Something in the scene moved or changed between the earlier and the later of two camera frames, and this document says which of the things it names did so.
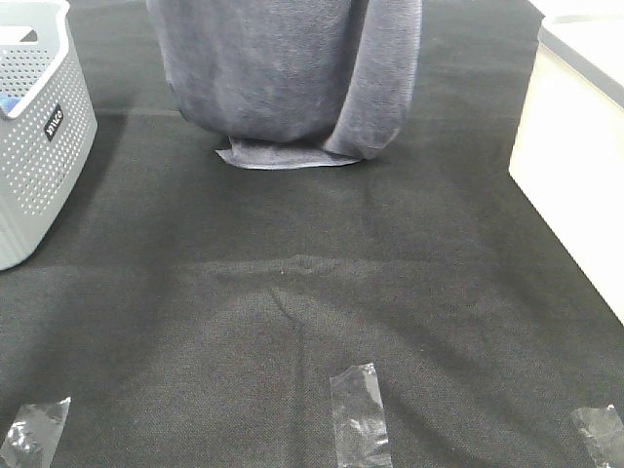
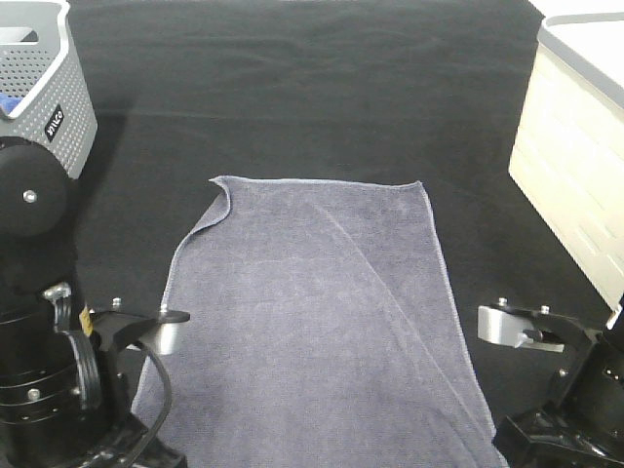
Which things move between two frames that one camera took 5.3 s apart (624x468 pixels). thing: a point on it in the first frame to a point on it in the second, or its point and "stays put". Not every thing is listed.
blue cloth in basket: (8, 102) stays put
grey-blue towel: (292, 83) to (325, 331)
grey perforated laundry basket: (48, 139) stays put
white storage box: (568, 150) stays put
